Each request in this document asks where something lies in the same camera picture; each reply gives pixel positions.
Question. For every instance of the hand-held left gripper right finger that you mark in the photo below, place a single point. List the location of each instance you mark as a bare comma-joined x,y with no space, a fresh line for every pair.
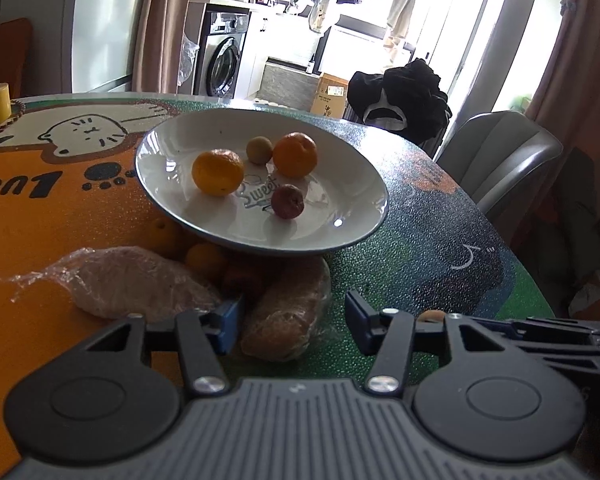
358,317

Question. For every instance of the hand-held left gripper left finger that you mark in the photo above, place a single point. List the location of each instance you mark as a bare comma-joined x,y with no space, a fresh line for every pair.
230,321

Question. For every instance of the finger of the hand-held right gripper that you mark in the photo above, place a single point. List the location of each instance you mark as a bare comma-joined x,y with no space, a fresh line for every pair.
530,331
565,352

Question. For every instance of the small reddish-brown fruit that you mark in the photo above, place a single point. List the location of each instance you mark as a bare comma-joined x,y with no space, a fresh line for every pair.
240,277

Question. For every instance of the orange plastic-wrapped sweet potato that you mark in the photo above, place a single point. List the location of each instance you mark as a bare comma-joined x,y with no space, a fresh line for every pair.
290,310

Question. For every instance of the small orange kumquat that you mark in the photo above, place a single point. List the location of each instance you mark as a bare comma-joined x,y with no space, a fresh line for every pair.
205,258
161,232

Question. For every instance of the small light brown fruit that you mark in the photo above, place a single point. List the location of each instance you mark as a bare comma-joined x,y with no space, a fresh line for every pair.
432,316

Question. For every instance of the pale plastic-wrapped sweet potato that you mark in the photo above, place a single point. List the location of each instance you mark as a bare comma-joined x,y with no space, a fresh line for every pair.
130,285

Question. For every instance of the white plate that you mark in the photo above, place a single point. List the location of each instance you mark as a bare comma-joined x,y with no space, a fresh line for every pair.
340,195

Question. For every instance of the dark red passion fruit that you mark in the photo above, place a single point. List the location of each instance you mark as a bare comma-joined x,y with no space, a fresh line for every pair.
287,201

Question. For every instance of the yellow-orange mandarin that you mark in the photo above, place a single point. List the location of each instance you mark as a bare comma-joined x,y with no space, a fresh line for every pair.
217,172

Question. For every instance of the small yellow round fruit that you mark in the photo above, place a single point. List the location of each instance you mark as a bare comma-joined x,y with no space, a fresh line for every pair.
259,150

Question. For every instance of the deep orange mandarin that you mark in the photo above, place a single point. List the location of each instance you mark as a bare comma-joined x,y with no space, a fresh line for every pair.
295,154

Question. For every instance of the draped patterned cloth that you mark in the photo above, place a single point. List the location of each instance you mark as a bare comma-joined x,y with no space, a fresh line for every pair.
575,240

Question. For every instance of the grey dining chair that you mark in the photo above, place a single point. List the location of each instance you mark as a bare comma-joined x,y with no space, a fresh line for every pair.
500,155

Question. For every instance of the large cardboard box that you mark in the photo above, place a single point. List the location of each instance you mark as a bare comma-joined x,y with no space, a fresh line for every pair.
330,95

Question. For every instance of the black clothes pile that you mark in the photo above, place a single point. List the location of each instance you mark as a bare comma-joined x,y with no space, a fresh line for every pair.
410,95

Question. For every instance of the grey washing machine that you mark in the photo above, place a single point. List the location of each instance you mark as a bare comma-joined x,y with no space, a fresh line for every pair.
220,60

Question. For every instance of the clear plastic bag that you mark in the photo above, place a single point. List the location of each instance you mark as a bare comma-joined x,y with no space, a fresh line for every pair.
187,57

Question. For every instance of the white kitchen cabinet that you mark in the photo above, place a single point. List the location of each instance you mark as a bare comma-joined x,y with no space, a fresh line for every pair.
260,50

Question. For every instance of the pink window curtain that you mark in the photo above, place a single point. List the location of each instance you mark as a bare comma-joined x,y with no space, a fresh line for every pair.
580,60

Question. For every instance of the beige curtain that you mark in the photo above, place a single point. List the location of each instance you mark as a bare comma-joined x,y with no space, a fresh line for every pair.
162,25

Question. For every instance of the white fridge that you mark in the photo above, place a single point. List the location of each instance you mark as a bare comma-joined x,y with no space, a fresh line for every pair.
105,20

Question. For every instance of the orange chair back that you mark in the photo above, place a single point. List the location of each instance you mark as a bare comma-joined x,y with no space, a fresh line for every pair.
5,55

